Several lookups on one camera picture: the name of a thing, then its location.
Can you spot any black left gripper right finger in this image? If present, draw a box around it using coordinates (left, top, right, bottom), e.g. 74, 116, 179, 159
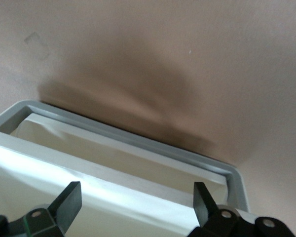
187, 181, 255, 237

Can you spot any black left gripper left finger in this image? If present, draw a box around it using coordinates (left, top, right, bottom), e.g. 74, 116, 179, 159
23, 181, 82, 237

